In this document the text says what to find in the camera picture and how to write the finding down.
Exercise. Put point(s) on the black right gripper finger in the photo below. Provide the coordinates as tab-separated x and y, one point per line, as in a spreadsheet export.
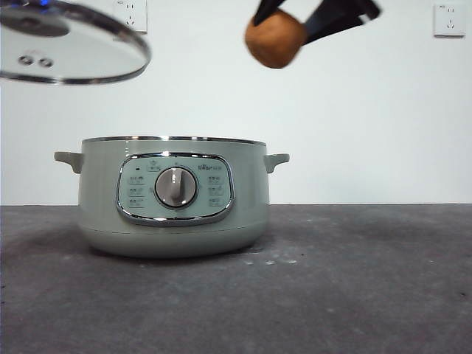
343	14
266	9

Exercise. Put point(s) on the brown potato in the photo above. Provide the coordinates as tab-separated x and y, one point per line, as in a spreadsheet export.
274	40

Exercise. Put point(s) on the glass lid with green knob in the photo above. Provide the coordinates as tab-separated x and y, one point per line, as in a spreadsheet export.
88	48

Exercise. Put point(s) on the pale green electric cooking pot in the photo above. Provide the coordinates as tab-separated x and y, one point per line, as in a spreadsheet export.
99	191

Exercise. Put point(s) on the white wall socket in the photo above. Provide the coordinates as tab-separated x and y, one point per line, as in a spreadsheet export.
448	21
138	14

